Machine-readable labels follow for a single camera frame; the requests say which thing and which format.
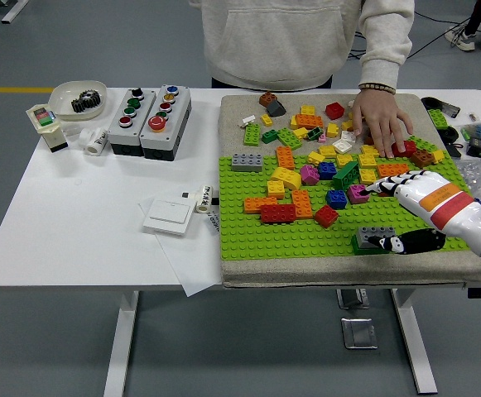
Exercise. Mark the white wall switch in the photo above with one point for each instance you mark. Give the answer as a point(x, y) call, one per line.
point(167, 217)

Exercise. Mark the grey emergency-stop control box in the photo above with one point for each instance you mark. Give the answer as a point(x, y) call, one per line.
point(163, 136)

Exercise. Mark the white pipe tee fitting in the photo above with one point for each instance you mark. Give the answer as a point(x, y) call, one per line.
point(95, 142)

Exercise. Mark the brown oblong toy brick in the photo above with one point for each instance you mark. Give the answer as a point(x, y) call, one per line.
point(421, 158)

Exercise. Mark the long lime green toy brick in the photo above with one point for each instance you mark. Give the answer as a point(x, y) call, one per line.
point(289, 138)

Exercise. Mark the black flat pad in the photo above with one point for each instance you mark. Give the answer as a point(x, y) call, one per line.
point(455, 149)

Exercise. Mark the small metal screw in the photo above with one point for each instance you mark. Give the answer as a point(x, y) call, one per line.
point(472, 114)

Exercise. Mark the white labelled tube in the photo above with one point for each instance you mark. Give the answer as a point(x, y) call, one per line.
point(204, 198)

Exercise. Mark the metal floor socket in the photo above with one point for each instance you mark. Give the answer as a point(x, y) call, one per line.
point(358, 333)

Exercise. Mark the person's left forearm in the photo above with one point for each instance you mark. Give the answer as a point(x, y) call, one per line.
point(383, 62)

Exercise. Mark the brown square toy brick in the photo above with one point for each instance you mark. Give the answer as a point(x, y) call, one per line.
point(267, 99)

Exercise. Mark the crumpled clear plastic bag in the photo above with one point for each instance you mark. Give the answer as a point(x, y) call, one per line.
point(478, 173)

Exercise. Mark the long grey toy brick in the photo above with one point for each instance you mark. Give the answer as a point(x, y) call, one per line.
point(247, 162)
point(368, 233)

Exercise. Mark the green toy baseplate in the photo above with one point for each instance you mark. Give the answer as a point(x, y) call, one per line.
point(265, 244)

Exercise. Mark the long dark green toy brick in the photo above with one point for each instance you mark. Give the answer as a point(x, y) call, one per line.
point(345, 175)
point(355, 246)

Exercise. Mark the bystander person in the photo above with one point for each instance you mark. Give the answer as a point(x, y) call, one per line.
point(465, 41)

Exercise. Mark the dark green square toy brick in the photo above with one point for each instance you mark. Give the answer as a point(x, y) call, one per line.
point(270, 136)

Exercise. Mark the white shallow bowl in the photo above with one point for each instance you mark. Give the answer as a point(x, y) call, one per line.
point(64, 103)

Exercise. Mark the red rounded toy brick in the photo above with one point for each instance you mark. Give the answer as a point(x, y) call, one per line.
point(410, 149)

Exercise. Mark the small yellow toy brick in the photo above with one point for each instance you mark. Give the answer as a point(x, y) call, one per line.
point(438, 156)
point(266, 120)

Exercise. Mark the dark clear rectangular block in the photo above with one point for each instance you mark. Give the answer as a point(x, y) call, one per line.
point(449, 109)

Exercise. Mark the white red-green pushbutton switch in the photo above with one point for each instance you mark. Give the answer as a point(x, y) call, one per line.
point(47, 124)

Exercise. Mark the white flat toy piece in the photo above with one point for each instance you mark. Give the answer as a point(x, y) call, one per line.
point(249, 121)

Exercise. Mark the person's left hand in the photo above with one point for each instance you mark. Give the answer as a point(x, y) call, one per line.
point(378, 111)

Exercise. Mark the white table leg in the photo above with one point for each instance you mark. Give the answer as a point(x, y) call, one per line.
point(416, 343)
point(120, 343)

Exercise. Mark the white square toy plate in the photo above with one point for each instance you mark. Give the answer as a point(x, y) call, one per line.
point(347, 136)

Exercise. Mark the blue square toy brick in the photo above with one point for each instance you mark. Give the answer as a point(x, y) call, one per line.
point(327, 170)
point(336, 199)

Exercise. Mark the printed paper label strip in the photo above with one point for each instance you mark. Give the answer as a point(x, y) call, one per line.
point(214, 223)

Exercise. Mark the white paper sheet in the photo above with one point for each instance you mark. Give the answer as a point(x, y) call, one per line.
point(190, 264)

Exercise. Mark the lime green toy plate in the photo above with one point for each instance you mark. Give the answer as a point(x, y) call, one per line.
point(426, 144)

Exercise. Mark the yellow curved toy brick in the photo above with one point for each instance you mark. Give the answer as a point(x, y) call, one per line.
point(286, 178)

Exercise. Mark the grey four-button control box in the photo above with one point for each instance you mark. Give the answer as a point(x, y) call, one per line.
point(130, 132)

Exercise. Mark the red square toy brick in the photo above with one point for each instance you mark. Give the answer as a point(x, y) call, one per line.
point(326, 216)
point(334, 111)

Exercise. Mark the lime green studded plate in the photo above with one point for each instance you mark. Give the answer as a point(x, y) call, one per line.
point(437, 118)

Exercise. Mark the small pink toy brick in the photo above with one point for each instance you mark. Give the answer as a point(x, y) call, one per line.
point(322, 138)

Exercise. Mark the long orange toy brick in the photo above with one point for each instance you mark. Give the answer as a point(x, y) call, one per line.
point(392, 170)
point(260, 205)
point(308, 121)

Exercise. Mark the black metal gear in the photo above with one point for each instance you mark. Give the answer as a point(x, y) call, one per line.
point(86, 101)

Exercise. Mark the white hollow toy brick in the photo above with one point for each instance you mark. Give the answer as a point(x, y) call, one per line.
point(342, 146)

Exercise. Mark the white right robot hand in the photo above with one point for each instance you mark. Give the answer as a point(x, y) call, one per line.
point(447, 202)

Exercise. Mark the white background desk foot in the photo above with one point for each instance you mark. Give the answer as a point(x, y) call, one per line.
point(14, 10)

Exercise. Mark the narrow yellow toy brick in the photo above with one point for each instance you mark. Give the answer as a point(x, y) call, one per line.
point(332, 130)

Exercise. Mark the dark green hollow toy brick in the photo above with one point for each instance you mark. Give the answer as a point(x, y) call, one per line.
point(314, 133)

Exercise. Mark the pink square toy brick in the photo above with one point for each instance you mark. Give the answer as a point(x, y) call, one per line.
point(356, 195)
point(309, 174)

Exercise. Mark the orange oblong toy brick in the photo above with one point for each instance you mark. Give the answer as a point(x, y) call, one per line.
point(302, 204)
point(285, 158)

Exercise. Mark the dark grey sloped toy brick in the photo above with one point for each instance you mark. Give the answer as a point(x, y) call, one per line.
point(275, 108)

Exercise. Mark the yellow square toy brick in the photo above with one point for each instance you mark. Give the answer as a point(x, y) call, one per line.
point(316, 158)
point(293, 122)
point(300, 133)
point(327, 152)
point(343, 159)
point(367, 161)
point(367, 176)
point(368, 151)
point(276, 189)
point(307, 110)
point(345, 125)

